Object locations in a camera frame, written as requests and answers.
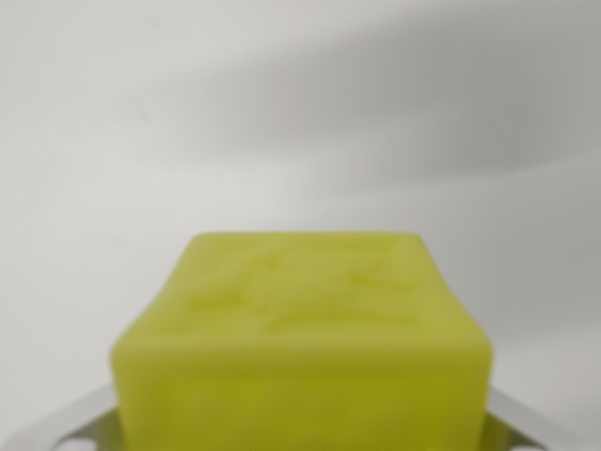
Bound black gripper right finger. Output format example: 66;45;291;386
478;385;562;451

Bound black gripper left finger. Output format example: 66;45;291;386
28;382;128;451

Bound yellow soft toy cube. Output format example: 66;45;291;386
111;231;496;451

